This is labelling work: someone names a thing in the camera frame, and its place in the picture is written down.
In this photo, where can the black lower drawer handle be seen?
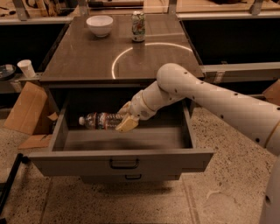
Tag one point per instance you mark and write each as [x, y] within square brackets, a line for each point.
[133, 177]

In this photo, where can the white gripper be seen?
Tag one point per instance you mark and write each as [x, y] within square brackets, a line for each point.
[139, 107]

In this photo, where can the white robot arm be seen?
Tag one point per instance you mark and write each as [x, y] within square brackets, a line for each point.
[258, 120]

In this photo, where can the clear plastic water bottle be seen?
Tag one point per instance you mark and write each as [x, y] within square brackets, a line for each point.
[101, 121]

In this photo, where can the grey drawer cabinet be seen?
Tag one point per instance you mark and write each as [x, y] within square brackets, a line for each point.
[84, 61]

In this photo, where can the black top drawer handle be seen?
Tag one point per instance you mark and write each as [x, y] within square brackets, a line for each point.
[123, 164]

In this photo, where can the cardboard box at right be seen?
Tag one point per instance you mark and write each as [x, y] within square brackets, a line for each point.
[272, 93]

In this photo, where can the black metal bar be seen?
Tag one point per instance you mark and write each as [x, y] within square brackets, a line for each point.
[6, 186]

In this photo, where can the white ceramic bowl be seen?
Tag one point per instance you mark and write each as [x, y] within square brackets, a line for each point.
[100, 26]

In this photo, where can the white paper cup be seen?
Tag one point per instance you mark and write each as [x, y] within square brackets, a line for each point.
[26, 67]

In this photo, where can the dark round plate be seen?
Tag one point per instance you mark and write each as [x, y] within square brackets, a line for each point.
[7, 72]

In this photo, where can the black drawer handle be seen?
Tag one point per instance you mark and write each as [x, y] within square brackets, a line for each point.
[123, 164]
[133, 177]

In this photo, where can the open grey top drawer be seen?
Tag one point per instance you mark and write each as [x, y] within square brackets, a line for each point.
[164, 145]

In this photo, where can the brown cardboard piece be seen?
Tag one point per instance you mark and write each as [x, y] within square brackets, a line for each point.
[33, 114]

